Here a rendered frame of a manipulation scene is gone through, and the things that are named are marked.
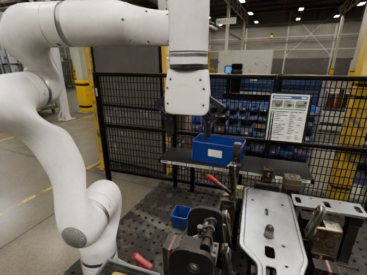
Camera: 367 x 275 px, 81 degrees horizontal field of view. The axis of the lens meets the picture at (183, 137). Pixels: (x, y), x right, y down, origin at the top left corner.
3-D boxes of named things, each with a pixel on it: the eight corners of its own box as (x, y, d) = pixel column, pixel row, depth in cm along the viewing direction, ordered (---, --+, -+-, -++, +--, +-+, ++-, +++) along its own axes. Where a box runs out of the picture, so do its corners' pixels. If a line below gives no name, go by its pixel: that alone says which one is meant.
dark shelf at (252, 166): (314, 185, 114) (315, 180, 113) (158, 162, 140) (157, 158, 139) (305, 167, 134) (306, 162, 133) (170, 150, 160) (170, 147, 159)
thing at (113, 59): (176, 182, 309) (174, 27, 244) (171, 187, 297) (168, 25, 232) (104, 165, 360) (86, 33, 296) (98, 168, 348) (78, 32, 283)
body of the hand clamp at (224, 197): (230, 264, 103) (236, 202, 92) (215, 261, 105) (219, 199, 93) (231, 255, 108) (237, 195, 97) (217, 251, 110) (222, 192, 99)
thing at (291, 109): (303, 144, 130) (313, 93, 120) (263, 141, 137) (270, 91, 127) (302, 143, 132) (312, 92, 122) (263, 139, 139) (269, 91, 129)
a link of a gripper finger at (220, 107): (191, 90, 48) (190, 114, 50) (226, 94, 46) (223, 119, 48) (193, 89, 50) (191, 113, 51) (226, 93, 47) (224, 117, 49)
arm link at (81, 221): (123, 211, 73) (101, 253, 58) (93, 217, 76) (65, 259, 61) (44, 64, 57) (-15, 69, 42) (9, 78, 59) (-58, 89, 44)
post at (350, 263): (356, 269, 100) (374, 218, 91) (330, 263, 104) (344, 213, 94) (351, 258, 106) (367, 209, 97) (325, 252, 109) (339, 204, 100)
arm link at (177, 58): (161, 52, 44) (161, 67, 45) (203, 51, 42) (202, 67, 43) (175, 53, 52) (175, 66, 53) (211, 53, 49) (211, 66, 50)
